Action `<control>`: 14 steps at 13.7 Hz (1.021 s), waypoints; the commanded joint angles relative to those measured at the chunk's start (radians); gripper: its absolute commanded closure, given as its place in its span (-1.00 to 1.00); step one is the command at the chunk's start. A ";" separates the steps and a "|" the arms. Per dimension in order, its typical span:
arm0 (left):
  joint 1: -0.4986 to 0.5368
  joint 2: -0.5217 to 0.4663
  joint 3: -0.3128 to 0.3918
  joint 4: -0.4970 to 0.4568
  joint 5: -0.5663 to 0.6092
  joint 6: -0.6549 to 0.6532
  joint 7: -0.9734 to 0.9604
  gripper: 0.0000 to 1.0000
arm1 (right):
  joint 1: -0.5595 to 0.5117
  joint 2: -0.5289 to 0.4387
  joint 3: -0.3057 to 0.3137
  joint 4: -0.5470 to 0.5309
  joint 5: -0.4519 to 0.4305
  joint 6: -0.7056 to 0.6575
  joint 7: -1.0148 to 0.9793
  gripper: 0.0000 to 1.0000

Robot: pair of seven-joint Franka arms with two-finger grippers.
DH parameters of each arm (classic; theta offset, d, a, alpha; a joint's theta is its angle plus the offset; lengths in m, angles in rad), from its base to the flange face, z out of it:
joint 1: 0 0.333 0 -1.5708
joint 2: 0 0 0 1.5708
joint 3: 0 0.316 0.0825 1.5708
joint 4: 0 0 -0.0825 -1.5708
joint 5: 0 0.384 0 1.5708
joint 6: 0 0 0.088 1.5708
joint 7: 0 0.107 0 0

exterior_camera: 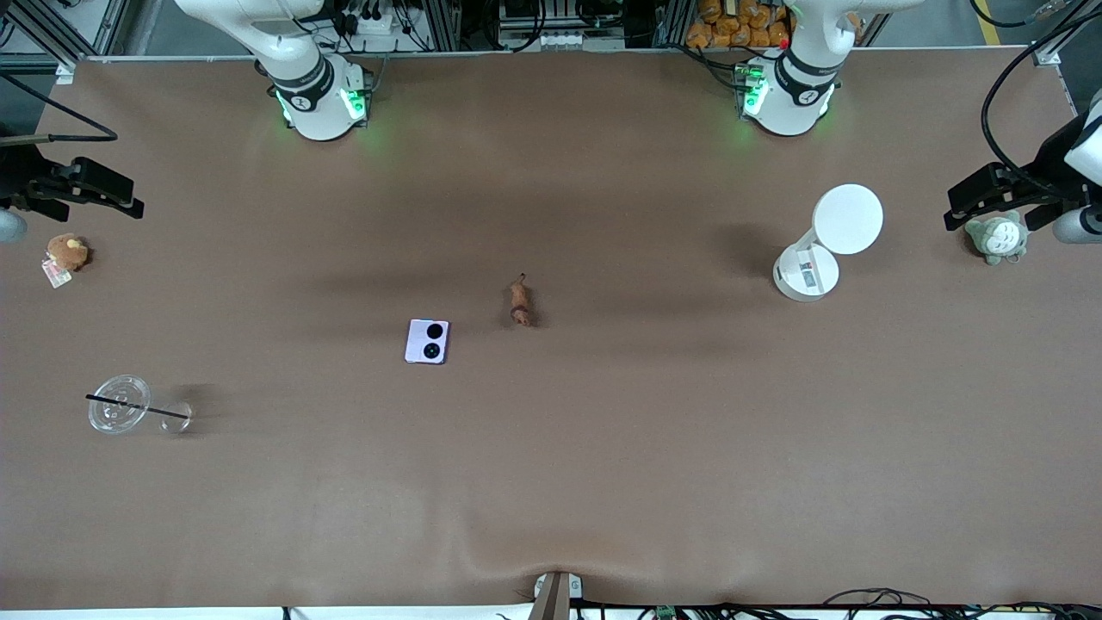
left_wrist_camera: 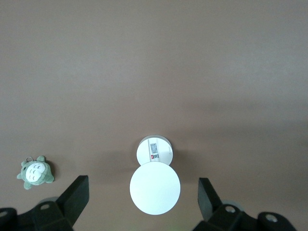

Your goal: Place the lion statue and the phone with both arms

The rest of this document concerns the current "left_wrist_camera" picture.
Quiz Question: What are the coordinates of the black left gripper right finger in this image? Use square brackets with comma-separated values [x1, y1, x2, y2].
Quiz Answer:
[192, 177, 295, 231]

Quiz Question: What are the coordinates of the grey green plush toy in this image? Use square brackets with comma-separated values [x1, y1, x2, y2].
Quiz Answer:
[16, 155, 55, 191]

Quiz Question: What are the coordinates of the white round desk lamp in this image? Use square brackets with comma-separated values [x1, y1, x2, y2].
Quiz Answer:
[129, 134, 181, 216]

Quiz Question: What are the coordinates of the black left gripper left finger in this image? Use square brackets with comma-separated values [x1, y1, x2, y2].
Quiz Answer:
[0, 175, 90, 231]

